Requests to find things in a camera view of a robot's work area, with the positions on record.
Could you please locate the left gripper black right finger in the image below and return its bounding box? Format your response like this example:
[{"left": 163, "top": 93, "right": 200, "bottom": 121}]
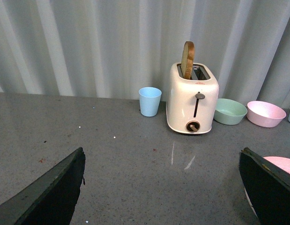
[{"left": 239, "top": 148, "right": 290, "bottom": 225}]

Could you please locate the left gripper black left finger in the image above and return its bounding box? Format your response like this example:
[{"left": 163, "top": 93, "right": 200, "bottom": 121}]
[{"left": 0, "top": 148, "right": 86, "bottom": 225}]

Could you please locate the pink plate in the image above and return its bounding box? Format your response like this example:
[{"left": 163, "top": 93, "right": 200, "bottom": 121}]
[{"left": 264, "top": 156, "right": 290, "bottom": 174}]

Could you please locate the cream white plate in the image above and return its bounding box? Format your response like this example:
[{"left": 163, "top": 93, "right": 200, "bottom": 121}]
[{"left": 244, "top": 188, "right": 257, "bottom": 217}]

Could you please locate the pink plastic bowl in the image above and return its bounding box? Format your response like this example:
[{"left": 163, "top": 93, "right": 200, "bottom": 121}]
[{"left": 246, "top": 101, "right": 286, "bottom": 128}]

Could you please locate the green plastic bowl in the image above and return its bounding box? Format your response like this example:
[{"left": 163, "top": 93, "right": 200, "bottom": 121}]
[{"left": 214, "top": 98, "right": 247, "bottom": 125}]

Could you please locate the cream white toaster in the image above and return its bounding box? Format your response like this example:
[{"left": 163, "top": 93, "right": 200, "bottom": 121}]
[{"left": 166, "top": 63, "right": 219, "bottom": 135}]

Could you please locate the light blue cup left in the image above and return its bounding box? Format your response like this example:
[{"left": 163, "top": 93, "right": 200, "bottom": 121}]
[{"left": 139, "top": 87, "right": 162, "bottom": 117}]

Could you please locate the brown toast slice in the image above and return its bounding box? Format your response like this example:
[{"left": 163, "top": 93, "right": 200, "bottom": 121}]
[{"left": 181, "top": 41, "right": 195, "bottom": 80}]

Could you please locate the grey curtain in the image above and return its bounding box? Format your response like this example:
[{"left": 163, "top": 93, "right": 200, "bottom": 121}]
[{"left": 0, "top": 0, "right": 290, "bottom": 108}]

